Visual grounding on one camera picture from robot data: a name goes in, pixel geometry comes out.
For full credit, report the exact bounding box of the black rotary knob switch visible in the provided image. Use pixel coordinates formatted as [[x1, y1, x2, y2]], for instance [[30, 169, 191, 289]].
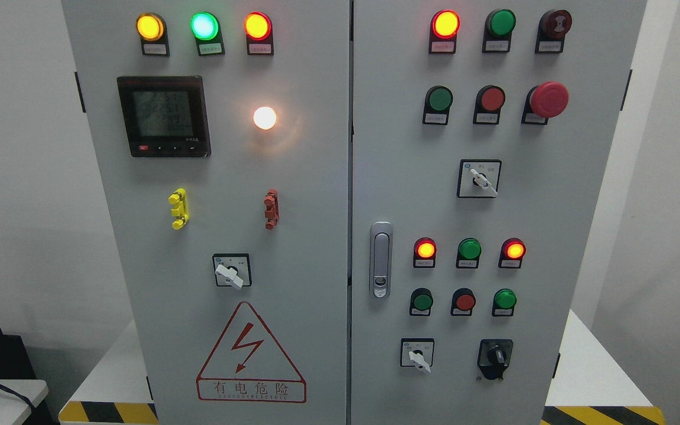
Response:
[[477, 339, 514, 380]]

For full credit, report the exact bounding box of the red terminal connector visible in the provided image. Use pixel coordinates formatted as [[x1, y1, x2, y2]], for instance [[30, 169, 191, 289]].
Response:
[[263, 188, 280, 230]]

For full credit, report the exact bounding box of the red lit indicator middle left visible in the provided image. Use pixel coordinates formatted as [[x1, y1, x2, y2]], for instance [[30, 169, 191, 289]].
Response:
[[413, 237, 437, 268]]

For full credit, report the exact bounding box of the green push button lower left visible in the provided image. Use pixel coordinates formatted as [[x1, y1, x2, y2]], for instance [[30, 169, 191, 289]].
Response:
[[408, 287, 434, 316]]

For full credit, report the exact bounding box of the green push button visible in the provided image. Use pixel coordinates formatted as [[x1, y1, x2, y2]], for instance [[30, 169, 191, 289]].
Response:
[[492, 288, 518, 317], [423, 84, 453, 125], [408, 287, 434, 316]]

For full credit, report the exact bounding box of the white lit indicator lamp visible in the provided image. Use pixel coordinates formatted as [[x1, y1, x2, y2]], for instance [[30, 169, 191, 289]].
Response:
[[253, 106, 277, 131]]

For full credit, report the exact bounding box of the green indicator middle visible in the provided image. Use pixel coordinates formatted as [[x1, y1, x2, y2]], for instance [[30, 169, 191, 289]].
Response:
[[455, 238, 482, 269]]

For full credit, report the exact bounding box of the grey left cabinet door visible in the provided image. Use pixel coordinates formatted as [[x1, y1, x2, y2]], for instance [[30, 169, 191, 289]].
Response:
[[63, 1, 351, 424]]

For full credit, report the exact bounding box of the grey cabinet door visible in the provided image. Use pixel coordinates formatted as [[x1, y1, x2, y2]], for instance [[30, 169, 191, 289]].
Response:
[[63, 1, 351, 424], [348, 1, 646, 424]]

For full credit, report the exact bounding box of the green push button upper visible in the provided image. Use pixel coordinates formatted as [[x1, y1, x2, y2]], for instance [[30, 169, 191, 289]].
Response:
[[423, 84, 453, 125]]

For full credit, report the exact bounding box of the red push button lower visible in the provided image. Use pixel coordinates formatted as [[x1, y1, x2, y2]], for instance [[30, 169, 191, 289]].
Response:
[[450, 288, 476, 316]]

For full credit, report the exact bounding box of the red push button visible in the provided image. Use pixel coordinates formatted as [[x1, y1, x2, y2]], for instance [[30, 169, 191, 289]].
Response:
[[473, 84, 506, 125], [450, 288, 476, 316]]

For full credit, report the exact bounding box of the yellow terminal connector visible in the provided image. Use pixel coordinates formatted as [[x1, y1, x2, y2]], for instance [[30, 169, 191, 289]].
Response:
[[168, 187, 189, 230]]

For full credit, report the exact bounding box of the grey right cabinet door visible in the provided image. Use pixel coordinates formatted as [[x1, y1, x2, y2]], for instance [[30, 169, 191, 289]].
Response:
[[348, 1, 646, 424]]

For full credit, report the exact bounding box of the red indicator middle right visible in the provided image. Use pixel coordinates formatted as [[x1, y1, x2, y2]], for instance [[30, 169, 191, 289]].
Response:
[[498, 238, 526, 269]]

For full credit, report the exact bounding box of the red electrical warning sign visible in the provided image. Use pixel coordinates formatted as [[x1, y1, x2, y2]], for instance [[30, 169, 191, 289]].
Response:
[[196, 302, 307, 404]]

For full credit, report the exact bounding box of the green push button lower right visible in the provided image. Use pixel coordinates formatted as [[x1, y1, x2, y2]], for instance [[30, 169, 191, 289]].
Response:
[[492, 288, 518, 317]]

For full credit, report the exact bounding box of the red push button upper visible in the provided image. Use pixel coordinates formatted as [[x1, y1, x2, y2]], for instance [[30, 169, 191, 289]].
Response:
[[473, 84, 506, 125]]

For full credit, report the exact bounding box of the black digital power meter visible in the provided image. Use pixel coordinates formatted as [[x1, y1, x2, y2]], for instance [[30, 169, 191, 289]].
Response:
[[117, 76, 211, 157]]

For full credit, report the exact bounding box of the red lit indicator light left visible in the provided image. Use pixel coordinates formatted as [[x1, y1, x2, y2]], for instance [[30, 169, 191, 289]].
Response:
[[243, 11, 274, 55]]

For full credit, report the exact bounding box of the red lit indicator top right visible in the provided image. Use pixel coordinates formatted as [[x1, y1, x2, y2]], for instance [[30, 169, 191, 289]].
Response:
[[429, 9, 460, 54]]

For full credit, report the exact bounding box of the green lit indicator light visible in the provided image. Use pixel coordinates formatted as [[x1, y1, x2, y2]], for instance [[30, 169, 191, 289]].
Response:
[[189, 11, 225, 56]]

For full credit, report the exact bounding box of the red emergency stop button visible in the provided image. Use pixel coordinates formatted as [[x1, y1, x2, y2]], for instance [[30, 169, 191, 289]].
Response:
[[521, 81, 570, 126]]

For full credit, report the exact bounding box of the green indicator top right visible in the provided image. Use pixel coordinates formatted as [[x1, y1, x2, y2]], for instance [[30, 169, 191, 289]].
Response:
[[482, 9, 517, 53]]

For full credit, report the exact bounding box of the yellow indicator light top left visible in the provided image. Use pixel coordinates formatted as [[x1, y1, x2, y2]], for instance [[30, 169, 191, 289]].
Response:
[[136, 12, 169, 57]]

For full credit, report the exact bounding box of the dark red buzzer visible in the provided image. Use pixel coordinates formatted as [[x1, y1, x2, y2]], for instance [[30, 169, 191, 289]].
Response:
[[535, 9, 573, 54]]

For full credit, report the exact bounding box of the white platform with hazard stripes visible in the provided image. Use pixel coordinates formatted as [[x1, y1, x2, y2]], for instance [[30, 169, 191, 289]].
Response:
[[59, 312, 665, 424]]

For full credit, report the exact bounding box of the white side table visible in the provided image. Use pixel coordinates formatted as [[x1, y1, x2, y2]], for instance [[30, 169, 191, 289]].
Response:
[[0, 380, 48, 424]]

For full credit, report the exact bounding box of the silver door handle lock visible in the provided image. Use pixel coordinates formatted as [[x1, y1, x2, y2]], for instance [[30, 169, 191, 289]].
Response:
[[369, 221, 393, 299]]

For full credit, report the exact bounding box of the white selector switch left door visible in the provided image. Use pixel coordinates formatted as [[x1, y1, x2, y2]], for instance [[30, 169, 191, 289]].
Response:
[[211, 253, 253, 290]]

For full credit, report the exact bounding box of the white selector switch upper right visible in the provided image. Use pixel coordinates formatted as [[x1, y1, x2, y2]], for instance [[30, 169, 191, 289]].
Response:
[[457, 159, 502, 198]]

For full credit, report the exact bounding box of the white selector switch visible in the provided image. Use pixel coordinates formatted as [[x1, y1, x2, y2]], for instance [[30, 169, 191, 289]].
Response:
[[400, 337, 435, 374], [457, 159, 502, 198]]

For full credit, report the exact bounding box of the white selector switch lower right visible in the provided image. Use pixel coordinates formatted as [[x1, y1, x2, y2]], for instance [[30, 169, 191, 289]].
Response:
[[400, 337, 435, 374]]

